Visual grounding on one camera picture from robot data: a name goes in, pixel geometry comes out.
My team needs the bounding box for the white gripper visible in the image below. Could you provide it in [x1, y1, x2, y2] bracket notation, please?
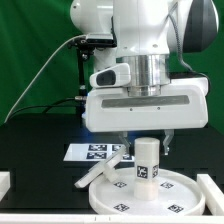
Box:
[86, 78, 208, 155]

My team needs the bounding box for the white round table top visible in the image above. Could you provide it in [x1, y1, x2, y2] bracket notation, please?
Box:
[89, 167, 205, 216]

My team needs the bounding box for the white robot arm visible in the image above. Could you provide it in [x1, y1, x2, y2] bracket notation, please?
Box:
[70, 0, 219, 145]

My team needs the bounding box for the white marker sheet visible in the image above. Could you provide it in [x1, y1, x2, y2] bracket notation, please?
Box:
[63, 143, 136, 164]

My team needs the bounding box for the white right fence block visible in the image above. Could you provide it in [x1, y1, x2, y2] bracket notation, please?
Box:
[197, 174, 224, 216]

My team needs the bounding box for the white fence block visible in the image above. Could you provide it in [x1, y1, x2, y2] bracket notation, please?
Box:
[197, 174, 224, 216]
[0, 171, 10, 201]

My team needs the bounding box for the white left fence block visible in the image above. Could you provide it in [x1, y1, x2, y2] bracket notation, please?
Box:
[0, 171, 10, 201]

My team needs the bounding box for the green backdrop curtain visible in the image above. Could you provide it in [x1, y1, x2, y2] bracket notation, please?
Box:
[0, 0, 224, 126]

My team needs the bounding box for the white table base plate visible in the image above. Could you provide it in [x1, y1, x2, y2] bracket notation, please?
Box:
[75, 146, 126, 188]

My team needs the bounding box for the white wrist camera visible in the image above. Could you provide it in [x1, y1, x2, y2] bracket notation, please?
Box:
[89, 63, 131, 88]

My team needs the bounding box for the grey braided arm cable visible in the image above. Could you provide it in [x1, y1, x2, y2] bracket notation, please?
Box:
[168, 0, 212, 91]

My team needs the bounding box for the black cable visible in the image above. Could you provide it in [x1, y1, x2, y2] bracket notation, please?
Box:
[6, 97, 88, 123]

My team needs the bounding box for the black camera stand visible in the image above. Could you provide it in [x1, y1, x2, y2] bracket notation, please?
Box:
[76, 48, 93, 115]

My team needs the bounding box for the white cable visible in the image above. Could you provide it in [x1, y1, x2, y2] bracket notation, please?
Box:
[3, 34, 87, 124]

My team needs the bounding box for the white front rail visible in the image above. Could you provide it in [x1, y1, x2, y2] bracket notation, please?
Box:
[0, 214, 224, 224]

